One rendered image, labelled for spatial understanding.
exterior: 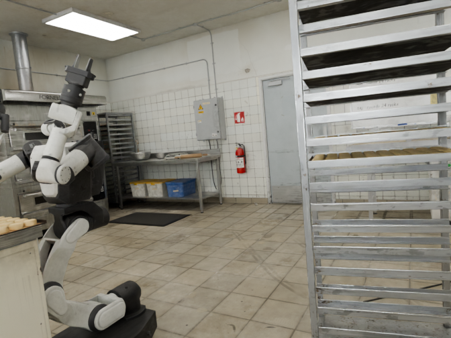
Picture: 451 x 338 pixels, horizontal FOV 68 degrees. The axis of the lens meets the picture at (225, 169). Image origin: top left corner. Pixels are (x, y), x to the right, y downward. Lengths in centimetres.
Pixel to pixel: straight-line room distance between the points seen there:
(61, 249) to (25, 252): 24
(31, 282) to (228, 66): 486
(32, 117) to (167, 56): 265
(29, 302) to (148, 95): 559
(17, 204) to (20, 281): 359
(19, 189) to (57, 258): 339
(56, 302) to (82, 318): 24
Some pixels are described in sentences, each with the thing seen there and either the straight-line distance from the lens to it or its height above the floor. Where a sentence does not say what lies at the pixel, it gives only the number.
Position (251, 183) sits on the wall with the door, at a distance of 574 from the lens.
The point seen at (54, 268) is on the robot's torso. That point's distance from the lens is 187.
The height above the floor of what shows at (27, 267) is 74.
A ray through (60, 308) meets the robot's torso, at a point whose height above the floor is 46.
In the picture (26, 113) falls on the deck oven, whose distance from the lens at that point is 532.
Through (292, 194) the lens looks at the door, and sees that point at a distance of 554.
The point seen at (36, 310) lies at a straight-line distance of 172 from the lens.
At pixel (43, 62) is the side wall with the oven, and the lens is 687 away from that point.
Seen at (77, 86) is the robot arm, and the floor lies 146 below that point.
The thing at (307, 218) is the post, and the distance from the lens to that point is 143.
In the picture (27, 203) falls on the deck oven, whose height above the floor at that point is 54.
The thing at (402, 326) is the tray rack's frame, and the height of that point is 15.
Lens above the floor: 120
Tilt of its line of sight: 6 degrees down
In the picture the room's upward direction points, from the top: 5 degrees counter-clockwise
